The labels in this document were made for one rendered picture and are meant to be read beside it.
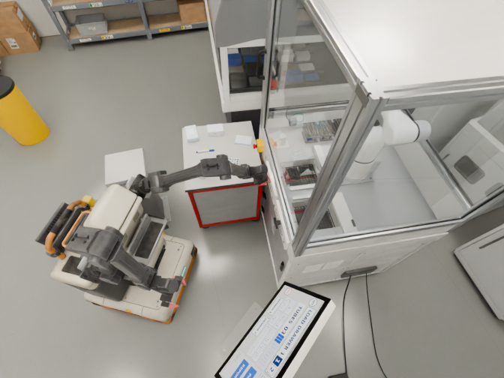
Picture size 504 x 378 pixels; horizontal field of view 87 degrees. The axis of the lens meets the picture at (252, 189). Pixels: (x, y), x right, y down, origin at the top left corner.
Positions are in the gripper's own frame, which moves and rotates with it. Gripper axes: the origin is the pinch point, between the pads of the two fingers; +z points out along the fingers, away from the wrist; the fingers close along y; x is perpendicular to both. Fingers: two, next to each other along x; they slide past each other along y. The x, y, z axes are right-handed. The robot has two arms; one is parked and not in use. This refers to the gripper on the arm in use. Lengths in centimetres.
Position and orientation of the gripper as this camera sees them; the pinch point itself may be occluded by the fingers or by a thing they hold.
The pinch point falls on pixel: (268, 182)
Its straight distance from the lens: 172.7
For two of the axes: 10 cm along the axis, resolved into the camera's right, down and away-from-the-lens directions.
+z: 6.1, 3.4, 7.1
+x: -1.4, -8.4, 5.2
